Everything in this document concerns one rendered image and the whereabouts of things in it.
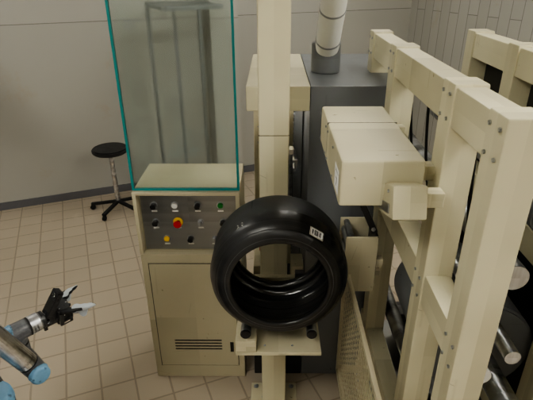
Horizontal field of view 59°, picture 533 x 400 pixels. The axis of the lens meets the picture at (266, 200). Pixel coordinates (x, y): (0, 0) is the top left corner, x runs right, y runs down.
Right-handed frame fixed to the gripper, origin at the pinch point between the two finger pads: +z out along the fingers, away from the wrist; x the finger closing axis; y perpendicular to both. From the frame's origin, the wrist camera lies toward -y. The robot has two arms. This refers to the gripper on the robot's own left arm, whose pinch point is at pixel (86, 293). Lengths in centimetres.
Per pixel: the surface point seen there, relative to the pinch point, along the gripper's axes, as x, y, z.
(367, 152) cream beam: 86, -85, 53
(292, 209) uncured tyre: 56, -46, 60
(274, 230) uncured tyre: 58, -43, 47
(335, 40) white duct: 16, -94, 130
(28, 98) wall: -320, 36, 115
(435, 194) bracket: 107, -77, 60
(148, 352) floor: -38, 113, 54
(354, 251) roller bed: 69, -15, 95
